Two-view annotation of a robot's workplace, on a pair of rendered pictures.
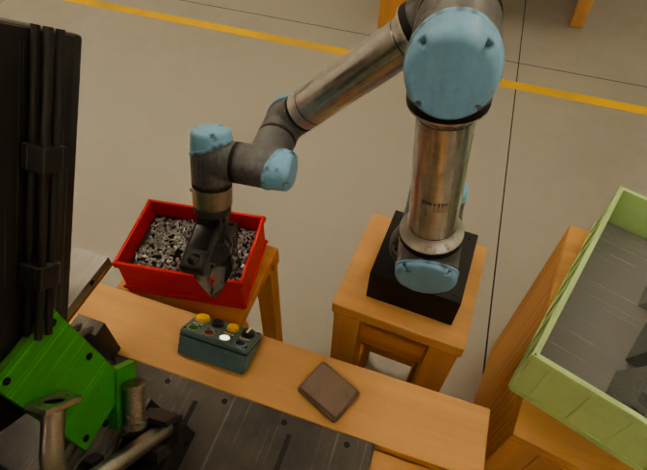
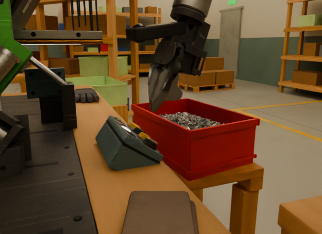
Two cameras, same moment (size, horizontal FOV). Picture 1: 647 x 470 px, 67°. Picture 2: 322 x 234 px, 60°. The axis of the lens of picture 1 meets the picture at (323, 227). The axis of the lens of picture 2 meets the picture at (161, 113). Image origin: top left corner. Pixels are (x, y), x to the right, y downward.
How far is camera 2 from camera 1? 0.81 m
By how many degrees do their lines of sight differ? 55
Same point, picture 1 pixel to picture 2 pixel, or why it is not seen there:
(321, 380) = (160, 200)
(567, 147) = not seen: outside the picture
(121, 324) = (96, 122)
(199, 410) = (49, 167)
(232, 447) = (17, 199)
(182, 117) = (281, 173)
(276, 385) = (121, 192)
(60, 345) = not seen: outside the picture
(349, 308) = (301, 218)
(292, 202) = not seen: outside the picture
